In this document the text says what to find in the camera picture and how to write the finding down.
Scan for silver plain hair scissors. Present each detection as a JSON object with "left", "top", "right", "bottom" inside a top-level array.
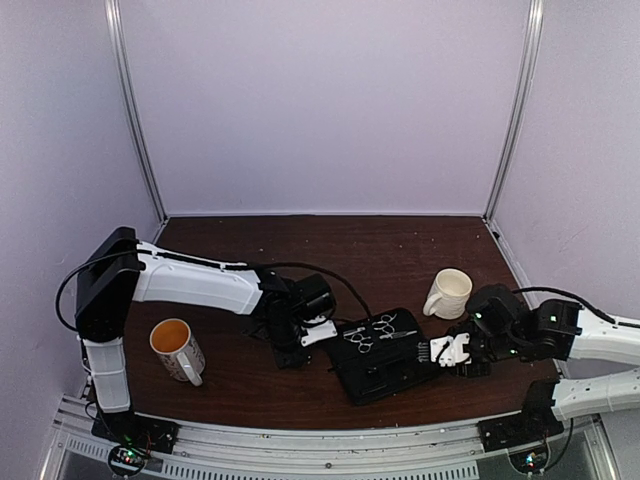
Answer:
[{"left": 342, "top": 327, "right": 373, "bottom": 354}]

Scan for black zip tool case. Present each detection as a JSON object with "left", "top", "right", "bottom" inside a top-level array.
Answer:
[{"left": 322, "top": 308, "right": 443, "bottom": 406}]

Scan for silver thinning scissors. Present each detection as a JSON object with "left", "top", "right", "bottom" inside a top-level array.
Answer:
[{"left": 372, "top": 314, "right": 397, "bottom": 340}]

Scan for black hair clip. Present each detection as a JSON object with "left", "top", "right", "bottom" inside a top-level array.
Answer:
[{"left": 389, "top": 330, "right": 418, "bottom": 339}]

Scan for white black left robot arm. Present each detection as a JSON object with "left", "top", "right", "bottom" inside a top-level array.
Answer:
[{"left": 63, "top": 227, "right": 321, "bottom": 444}]

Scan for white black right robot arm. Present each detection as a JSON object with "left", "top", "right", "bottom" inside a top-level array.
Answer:
[{"left": 432, "top": 284, "right": 639, "bottom": 442}]

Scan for cream white mug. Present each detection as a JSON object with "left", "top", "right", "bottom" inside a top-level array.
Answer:
[{"left": 422, "top": 268, "right": 473, "bottom": 320}]

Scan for patterned mug orange inside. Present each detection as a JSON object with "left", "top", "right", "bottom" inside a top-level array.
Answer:
[{"left": 149, "top": 318, "right": 206, "bottom": 387}]

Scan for right round circuit board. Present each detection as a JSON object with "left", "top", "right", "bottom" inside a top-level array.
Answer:
[{"left": 509, "top": 446, "right": 550, "bottom": 475}]

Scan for round circuit board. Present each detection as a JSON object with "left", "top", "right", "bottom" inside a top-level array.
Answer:
[
  {"left": 107, "top": 445, "right": 149, "bottom": 477},
  {"left": 509, "top": 446, "right": 550, "bottom": 475}
]

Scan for left round circuit board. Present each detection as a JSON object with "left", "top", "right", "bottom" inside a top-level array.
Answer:
[{"left": 107, "top": 445, "right": 149, "bottom": 477}]

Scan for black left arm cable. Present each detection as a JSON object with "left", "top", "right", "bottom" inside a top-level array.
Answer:
[{"left": 259, "top": 262, "right": 374, "bottom": 321}]

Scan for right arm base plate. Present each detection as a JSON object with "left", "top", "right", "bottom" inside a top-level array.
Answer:
[{"left": 478, "top": 413, "right": 564, "bottom": 452}]

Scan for aluminium front rail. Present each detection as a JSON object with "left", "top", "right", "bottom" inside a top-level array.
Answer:
[{"left": 35, "top": 396, "right": 622, "bottom": 479}]

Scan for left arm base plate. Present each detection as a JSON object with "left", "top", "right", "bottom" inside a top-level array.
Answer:
[{"left": 91, "top": 395, "right": 179, "bottom": 454}]

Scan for aluminium right corner post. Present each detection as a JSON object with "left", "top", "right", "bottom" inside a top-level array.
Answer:
[{"left": 483, "top": 0, "right": 545, "bottom": 224}]

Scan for aluminium corner post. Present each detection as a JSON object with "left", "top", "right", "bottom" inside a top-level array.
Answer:
[
  {"left": 483, "top": 0, "right": 545, "bottom": 224},
  {"left": 104, "top": 0, "right": 169, "bottom": 224}
]

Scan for aluminium left corner post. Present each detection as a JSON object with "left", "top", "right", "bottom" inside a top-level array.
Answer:
[{"left": 104, "top": 0, "right": 169, "bottom": 224}]

